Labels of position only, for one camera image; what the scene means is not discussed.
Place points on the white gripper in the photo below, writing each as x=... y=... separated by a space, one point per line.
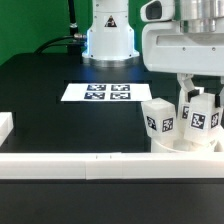
x=184 y=37

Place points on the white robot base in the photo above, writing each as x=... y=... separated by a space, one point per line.
x=110 y=39

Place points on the white marker sheet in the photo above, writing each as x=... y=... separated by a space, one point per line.
x=105 y=92

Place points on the white left barrier rail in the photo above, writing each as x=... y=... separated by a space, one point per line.
x=6 y=125

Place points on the white front barrier rail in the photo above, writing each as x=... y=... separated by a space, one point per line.
x=98 y=166

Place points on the white round stool seat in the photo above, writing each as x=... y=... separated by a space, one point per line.
x=181 y=146

